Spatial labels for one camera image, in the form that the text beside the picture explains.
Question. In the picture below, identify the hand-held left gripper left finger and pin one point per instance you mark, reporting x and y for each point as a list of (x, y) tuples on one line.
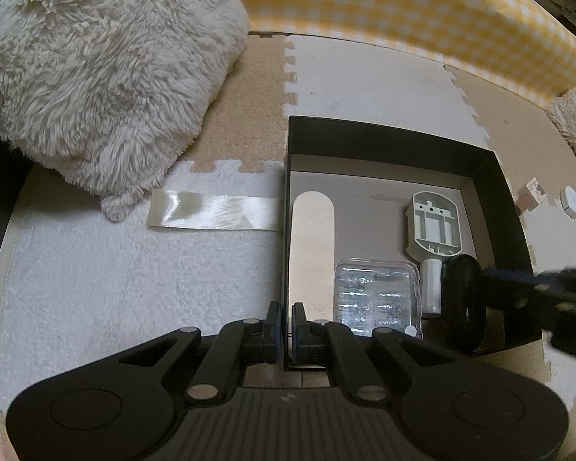
[(276, 331)]

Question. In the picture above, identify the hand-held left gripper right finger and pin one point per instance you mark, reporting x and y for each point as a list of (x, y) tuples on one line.
[(296, 331)]

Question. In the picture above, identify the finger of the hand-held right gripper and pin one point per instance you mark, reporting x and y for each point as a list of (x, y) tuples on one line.
[(571, 326), (571, 282)]

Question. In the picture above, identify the white round tape measure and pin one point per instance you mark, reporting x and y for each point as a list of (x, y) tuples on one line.
[(571, 201)]

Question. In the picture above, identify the clear plastic case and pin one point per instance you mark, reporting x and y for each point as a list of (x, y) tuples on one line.
[(374, 297)]

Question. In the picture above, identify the small brown white tube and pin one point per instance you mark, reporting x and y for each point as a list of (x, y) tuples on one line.
[(530, 194)]

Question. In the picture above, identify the black oval case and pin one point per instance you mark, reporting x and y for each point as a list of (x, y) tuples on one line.
[(461, 297)]

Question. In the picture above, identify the grey-green plastic bracket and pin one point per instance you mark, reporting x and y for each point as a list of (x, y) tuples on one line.
[(432, 223)]

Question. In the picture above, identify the black cardboard box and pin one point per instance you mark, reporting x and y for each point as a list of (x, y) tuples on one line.
[(365, 177)]

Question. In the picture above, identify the shiny transparent strip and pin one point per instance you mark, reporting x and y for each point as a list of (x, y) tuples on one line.
[(197, 209)]

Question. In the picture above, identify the beige foam mat tile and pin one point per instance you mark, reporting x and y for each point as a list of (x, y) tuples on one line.
[(509, 120), (249, 105)]

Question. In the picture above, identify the yellow checkered mattress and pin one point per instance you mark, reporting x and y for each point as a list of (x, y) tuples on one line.
[(413, 9)]

